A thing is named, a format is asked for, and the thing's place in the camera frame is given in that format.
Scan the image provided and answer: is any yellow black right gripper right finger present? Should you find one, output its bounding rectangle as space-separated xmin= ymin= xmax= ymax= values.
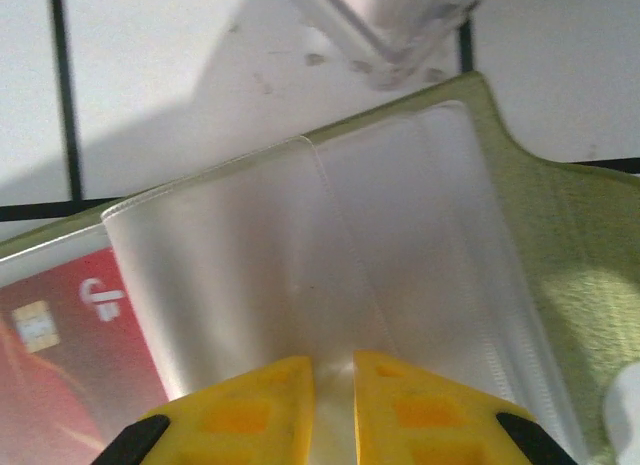
xmin=352 ymin=348 xmax=577 ymax=465

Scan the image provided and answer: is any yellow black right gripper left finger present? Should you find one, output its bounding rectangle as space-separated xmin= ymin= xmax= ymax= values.
xmin=101 ymin=354 xmax=318 ymax=465

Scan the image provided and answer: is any red chip credit card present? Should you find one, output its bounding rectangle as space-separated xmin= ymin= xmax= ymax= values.
xmin=0 ymin=247 xmax=174 ymax=465

